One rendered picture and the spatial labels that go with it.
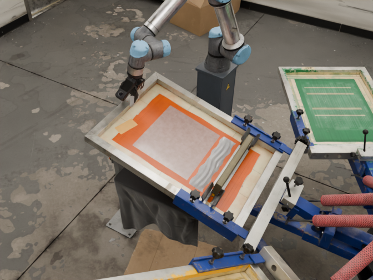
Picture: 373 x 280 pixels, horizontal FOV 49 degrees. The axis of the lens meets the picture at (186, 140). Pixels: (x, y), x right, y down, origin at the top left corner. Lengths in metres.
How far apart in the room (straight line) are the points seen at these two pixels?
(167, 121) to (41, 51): 3.25
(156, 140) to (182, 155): 0.14
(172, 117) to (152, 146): 0.22
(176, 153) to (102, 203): 1.42
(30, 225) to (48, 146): 0.83
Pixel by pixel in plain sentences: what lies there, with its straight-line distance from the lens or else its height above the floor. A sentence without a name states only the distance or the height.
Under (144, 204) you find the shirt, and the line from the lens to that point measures 2.10.
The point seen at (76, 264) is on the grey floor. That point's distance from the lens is 2.96.
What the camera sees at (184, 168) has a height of 1.12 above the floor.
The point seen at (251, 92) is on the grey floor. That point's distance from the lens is 4.26.
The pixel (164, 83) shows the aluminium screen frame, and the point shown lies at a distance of 2.16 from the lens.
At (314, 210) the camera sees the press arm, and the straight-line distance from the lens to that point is 1.90.
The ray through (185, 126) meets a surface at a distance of 2.03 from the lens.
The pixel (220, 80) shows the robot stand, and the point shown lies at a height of 1.18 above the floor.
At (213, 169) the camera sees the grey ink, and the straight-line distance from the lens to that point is 1.90.
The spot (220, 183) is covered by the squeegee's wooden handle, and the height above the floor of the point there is 1.18.
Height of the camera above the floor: 2.49
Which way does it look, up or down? 43 degrees down
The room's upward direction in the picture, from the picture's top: 1 degrees clockwise
